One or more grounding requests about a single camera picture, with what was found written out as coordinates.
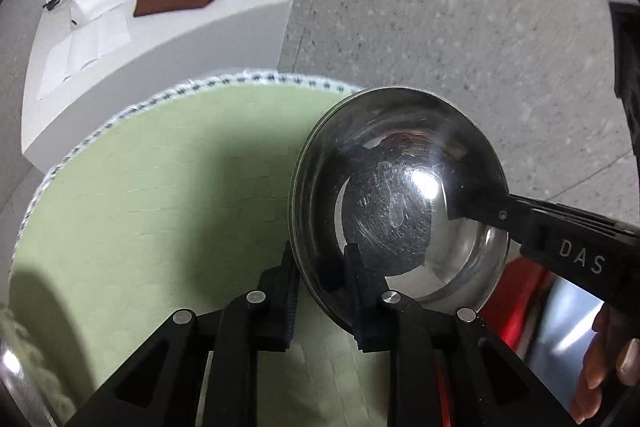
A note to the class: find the stainless steel plate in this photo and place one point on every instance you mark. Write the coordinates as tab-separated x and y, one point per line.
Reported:
565	337

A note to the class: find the white cabinet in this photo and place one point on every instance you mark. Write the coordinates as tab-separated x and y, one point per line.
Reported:
165	57

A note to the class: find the red plastic container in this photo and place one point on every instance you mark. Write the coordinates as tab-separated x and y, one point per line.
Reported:
517	297

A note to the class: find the round green table mat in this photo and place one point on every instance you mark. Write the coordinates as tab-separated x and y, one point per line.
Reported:
165	207

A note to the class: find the white paper sheets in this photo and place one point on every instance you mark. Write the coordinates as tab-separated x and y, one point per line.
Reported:
85	47

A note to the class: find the person's right hand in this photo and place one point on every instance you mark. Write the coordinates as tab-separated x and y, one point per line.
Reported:
607	367

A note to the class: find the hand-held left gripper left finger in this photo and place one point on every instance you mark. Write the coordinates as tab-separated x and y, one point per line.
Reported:
286	307

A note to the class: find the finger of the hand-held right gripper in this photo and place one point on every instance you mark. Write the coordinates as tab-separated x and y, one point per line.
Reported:
480	212

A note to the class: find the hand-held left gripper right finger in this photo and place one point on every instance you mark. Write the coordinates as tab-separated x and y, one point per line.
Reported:
356	287

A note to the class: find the shiny steel dish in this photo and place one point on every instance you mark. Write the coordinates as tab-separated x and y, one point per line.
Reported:
20	377

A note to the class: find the black object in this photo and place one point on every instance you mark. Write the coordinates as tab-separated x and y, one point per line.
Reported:
627	72

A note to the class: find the stainless steel bowl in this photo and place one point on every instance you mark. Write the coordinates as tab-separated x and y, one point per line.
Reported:
400	187

